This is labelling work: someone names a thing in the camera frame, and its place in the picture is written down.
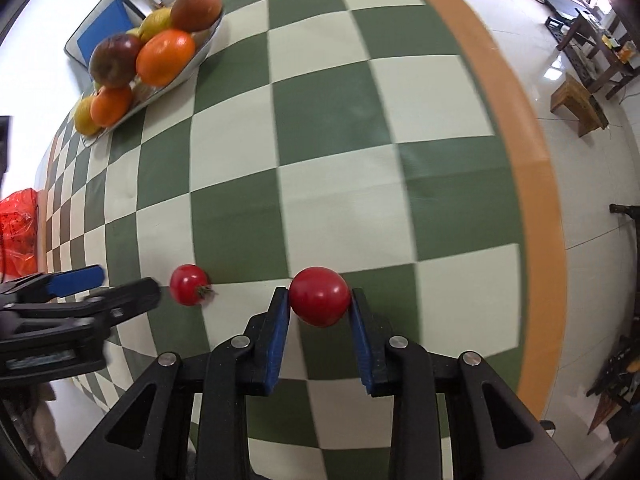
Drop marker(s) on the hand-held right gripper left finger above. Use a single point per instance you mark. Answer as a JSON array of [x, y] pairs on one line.
[[277, 340]]

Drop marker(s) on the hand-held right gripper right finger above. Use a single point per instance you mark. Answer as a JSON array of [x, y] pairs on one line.
[[361, 345]]

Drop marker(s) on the person's left forearm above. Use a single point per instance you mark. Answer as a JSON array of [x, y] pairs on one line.
[[45, 435]]

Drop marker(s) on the reddish brown apple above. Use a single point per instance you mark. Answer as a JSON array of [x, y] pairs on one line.
[[196, 8]]

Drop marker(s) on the small wooden stool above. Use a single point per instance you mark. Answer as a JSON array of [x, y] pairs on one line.
[[577, 102]]

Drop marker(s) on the yellow lemon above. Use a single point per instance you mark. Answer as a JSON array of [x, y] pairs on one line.
[[156, 22], [84, 116]]

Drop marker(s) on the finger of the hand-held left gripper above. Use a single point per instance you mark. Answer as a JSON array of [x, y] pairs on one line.
[[132, 295], [75, 281]]

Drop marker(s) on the dark red apple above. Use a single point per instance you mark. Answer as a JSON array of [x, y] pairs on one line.
[[114, 61]]

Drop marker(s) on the floral white oval plate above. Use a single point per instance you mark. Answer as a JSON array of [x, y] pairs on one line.
[[202, 45]]

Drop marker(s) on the orange drink bottle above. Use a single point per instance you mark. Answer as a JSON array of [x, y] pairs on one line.
[[625, 52]]

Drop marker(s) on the green white checkered tablecloth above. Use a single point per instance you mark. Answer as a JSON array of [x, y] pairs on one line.
[[325, 160]]

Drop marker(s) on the blue foam pad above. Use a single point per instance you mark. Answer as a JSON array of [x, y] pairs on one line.
[[105, 27]]

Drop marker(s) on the dark wooden chair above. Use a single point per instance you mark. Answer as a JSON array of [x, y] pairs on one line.
[[600, 55]]

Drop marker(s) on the orange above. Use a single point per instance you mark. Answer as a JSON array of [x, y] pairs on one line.
[[111, 105], [165, 57]]

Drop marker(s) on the stemmed red cherry tomato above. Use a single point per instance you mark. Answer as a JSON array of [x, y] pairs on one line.
[[187, 285]]

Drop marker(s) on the red plastic bag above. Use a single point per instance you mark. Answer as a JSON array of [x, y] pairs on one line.
[[17, 235]]

